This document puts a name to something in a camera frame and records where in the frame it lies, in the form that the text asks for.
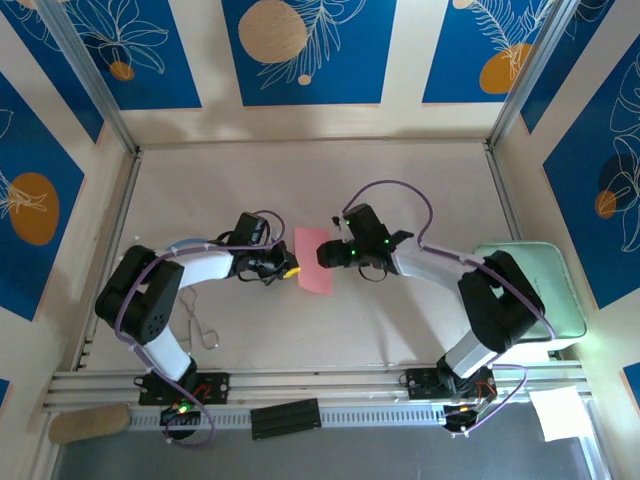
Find blue floral wall panel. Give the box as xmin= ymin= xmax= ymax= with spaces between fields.
xmin=422 ymin=0 xmax=556 ymax=105
xmin=542 ymin=49 xmax=640 ymax=309
xmin=221 ymin=0 xmax=398 ymax=107
xmin=0 ymin=72 xmax=86 ymax=321
xmin=0 ymin=0 xmax=106 ymax=145
xmin=64 ymin=0 xmax=203 ymax=111
xmin=519 ymin=0 xmax=619 ymax=135

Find oval cork block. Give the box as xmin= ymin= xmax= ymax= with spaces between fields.
xmin=48 ymin=404 xmax=131 ymax=445

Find aluminium table edge rail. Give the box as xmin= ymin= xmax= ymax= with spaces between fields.
xmin=73 ymin=149 xmax=144 ymax=371
xmin=484 ymin=144 xmax=524 ymax=246

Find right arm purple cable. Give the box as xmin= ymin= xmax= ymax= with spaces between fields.
xmin=342 ymin=179 xmax=556 ymax=435

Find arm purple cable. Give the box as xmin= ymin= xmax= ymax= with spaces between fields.
xmin=114 ymin=209 xmax=286 ymax=449
xmin=342 ymin=179 xmax=556 ymax=435

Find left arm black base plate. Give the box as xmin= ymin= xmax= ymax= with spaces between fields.
xmin=137 ymin=372 xmax=231 ymax=406

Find aluminium frame post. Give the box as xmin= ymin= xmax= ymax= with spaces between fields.
xmin=487 ymin=0 xmax=584 ymax=151
xmin=37 ymin=0 xmax=140 ymax=156

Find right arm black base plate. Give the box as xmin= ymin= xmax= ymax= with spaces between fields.
xmin=407 ymin=367 xmax=496 ymax=401

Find mint green zip pouch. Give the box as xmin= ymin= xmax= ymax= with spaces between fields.
xmin=472 ymin=242 xmax=587 ymax=351

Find grey slotted cable duct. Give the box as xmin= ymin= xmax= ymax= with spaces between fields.
xmin=128 ymin=404 xmax=451 ymax=431

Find white paper note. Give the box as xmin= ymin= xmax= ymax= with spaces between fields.
xmin=528 ymin=384 xmax=592 ymax=443

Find blue tube stethoscope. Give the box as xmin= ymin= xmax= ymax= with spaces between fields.
xmin=127 ymin=232 xmax=209 ymax=256

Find black ribbed block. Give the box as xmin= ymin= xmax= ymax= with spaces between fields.
xmin=249 ymin=398 xmax=321 ymax=441

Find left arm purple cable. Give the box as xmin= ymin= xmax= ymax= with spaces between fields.
xmin=114 ymin=209 xmax=286 ymax=449

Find pink paper sheet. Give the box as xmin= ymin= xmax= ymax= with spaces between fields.
xmin=293 ymin=227 xmax=335 ymax=295

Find silver metal forceps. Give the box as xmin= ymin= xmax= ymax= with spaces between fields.
xmin=178 ymin=288 xmax=220 ymax=350

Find aluminium mounting rail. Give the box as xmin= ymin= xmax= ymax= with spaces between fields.
xmin=42 ymin=362 xmax=599 ymax=414

